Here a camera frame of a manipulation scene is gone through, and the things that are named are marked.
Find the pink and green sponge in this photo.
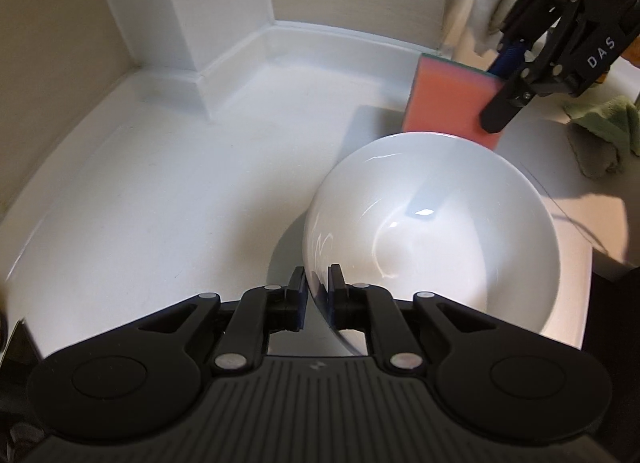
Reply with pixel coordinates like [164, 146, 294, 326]
[401, 54, 502, 150]

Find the white ceramic bowl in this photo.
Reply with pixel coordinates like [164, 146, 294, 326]
[303, 133, 561, 333]

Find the green cloth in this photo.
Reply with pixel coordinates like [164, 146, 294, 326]
[563, 96, 639, 179]

